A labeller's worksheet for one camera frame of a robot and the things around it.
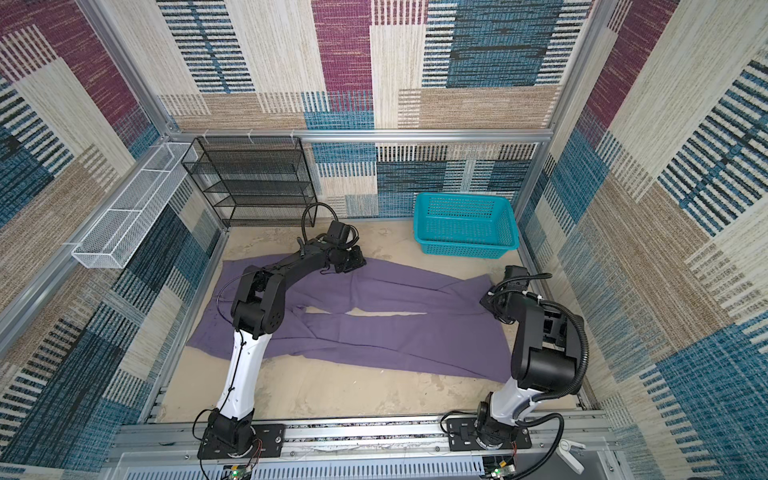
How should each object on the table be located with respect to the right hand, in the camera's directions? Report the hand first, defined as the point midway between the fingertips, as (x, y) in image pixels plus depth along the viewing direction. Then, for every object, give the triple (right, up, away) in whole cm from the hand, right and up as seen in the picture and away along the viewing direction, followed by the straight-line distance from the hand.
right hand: (490, 305), depth 96 cm
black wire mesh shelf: (-81, +42, +15) cm, 93 cm away
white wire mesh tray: (-97, +19, -26) cm, 102 cm away
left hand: (-40, +14, +10) cm, 44 cm away
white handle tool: (+8, -29, -26) cm, 40 cm away
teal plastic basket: (-2, +27, +23) cm, 36 cm away
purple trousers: (-24, -6, 0) cm, 24 cm away
